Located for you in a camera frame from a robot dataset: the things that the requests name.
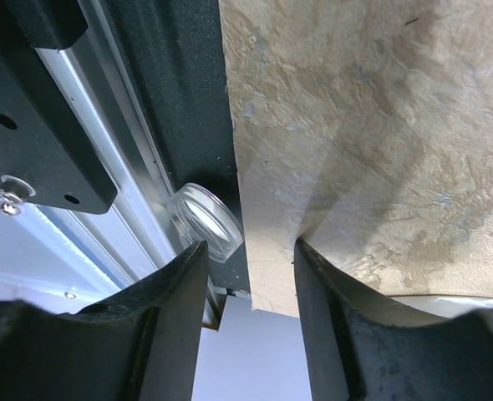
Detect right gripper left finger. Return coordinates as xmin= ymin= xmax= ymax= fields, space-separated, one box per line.
xmin=0 ymin=242 xmax=209 ymax=400

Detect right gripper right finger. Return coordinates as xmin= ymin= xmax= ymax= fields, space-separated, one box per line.
xmin=294 ymin=240 xmax=493 ymax=400

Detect aluminium frame rail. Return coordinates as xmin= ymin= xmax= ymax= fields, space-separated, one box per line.
xmin=0 ymin=0 xmax=231 ymax=331

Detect black mounting base plate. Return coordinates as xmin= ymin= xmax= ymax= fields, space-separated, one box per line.
xmin=0 ymin=0 xmax=252 ymax=302

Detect clear jar lid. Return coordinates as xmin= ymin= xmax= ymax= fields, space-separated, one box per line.
xmin=165 ymin=183 xmax=244 ymax=264

